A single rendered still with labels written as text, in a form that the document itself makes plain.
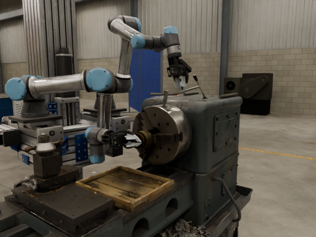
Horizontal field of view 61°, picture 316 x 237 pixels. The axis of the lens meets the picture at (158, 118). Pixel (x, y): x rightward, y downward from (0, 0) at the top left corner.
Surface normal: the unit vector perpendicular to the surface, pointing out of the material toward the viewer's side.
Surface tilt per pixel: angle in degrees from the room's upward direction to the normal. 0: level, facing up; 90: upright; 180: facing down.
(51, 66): 90
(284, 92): 90
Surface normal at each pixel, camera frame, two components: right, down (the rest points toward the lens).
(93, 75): 0.11, 0.14
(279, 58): -0.57, 0.13
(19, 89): -0.14, 0.17
